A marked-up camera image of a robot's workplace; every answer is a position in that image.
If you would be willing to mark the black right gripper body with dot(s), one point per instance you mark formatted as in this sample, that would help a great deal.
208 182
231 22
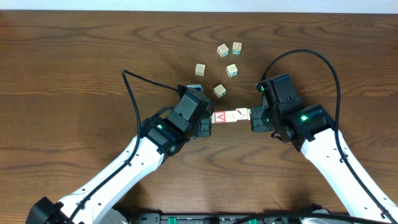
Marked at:
263 120

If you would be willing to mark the red letter A wooden block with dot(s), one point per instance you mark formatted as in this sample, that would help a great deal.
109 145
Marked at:
218 117

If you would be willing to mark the yellow blue letter K block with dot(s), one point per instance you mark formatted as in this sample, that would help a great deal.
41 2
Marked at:
242 114

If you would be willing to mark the yellow wooden block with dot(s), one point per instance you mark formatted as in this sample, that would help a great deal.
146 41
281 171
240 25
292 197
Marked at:
230 116

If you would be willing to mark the red number 8 wooden block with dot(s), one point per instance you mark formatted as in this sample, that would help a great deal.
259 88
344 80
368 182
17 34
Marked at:
200 69

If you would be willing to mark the green letter J wooden block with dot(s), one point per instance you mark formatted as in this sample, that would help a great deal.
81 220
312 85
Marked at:
248 114

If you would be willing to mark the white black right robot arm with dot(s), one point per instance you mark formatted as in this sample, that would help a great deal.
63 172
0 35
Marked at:
313 132

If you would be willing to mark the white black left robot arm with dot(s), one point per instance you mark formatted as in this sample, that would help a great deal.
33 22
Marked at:
159 138

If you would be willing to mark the green trimmed wooden block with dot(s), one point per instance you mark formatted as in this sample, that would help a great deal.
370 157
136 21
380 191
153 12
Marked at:
220 90

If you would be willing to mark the wooden block green side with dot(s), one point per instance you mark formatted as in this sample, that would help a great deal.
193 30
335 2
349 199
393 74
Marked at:
232 70

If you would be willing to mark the green letter Z wooden block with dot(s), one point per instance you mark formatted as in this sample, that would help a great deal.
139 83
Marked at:
237 48

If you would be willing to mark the letter B wooden block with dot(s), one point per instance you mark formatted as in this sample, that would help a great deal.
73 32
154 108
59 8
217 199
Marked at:
222 50

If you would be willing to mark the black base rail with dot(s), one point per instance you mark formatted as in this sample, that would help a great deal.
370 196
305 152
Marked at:
156 218

